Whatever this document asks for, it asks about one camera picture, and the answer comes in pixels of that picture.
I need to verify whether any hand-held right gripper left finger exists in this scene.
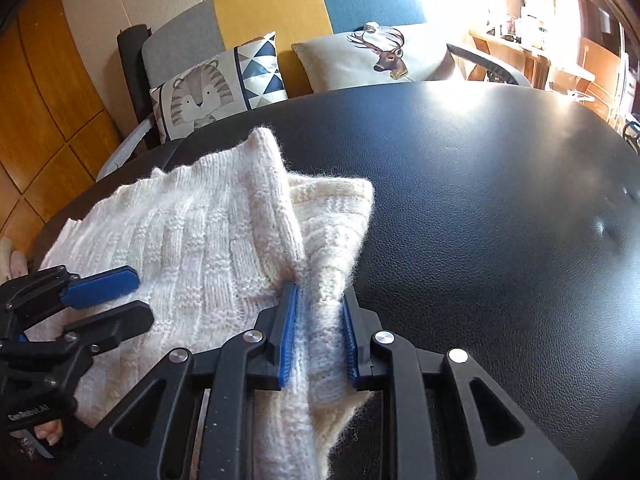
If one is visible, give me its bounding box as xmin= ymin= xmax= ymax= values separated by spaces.
xmin=65 ymin=280 xmax=301 ymax=480

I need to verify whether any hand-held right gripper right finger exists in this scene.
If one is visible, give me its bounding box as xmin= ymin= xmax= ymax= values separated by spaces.
xmin=341 ymin=290 xmax=571 ymax=480

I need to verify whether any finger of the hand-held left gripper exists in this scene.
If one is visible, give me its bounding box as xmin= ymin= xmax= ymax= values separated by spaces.
xmin=5 ymin=266 xmax=141 ymax=311
xmin=62 ymin=301 xmax=155 ymax=356

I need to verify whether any cream knit sweater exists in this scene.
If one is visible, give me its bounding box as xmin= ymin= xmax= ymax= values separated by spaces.
xmin=25 ymin=126 xmax=376 ymax=480

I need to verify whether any person's left hand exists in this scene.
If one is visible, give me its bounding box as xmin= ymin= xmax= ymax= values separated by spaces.
xmin=31 ymin=420 xmax=66 ymax=446

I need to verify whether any wooden wardrobe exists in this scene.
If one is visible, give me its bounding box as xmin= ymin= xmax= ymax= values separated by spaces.
xmin=0 ymin=0 xmax=123 ymax=251

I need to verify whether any black rolled mat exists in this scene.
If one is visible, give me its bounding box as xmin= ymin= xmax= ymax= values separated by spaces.
xmin=116 ymin=23 xmax=152 ymax=151

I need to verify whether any tiger print cushion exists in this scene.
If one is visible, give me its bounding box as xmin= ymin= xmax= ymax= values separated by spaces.
xmin=149 ymin=31 xmax=289 ymax=145

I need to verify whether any deer print cushion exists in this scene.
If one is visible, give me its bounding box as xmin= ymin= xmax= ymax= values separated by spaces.
xmin=291 ymin=21 xmax=468 ymax=96

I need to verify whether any grey office chair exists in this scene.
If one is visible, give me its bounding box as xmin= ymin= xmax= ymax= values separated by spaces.
xmin=446 ymin=42 xmax=531 ymax=88

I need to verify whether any grey yellow blue sofa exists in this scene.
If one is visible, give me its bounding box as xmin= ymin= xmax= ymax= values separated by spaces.
xmin=95 ymin=0 xmax=431 ymax=181

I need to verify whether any wooden desk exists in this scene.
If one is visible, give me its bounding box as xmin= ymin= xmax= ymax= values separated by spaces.
xmin=470 ymin=27 xmax=551 ymax=91

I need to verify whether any white floor stand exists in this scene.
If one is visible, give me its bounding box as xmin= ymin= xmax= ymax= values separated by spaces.
xmin=617 ymin=25 xmax=640 ymax=133

